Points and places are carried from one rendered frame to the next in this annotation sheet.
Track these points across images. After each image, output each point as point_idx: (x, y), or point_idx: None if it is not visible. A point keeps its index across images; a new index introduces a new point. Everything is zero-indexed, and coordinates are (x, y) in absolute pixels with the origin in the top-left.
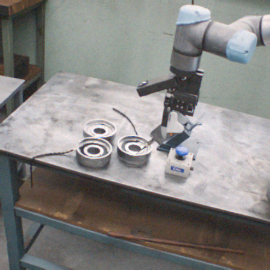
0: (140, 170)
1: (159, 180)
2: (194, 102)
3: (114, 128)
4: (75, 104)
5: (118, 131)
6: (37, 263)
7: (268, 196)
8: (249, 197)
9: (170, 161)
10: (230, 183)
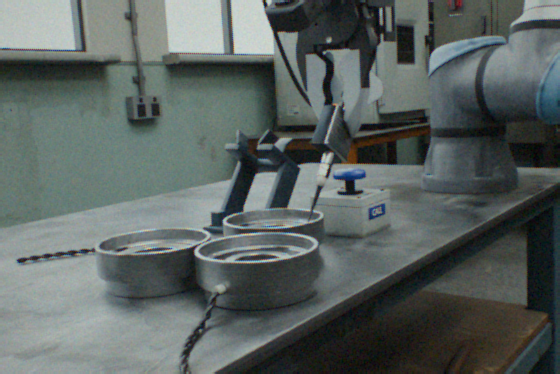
0: (345, 253)
1: (391, 242)
2: (393, 2)
3: (163, 237)
4: None
5: None
6: None
7: (464, 190)
8: (461, 201)
9: (363, 197)
10: (415, 206)
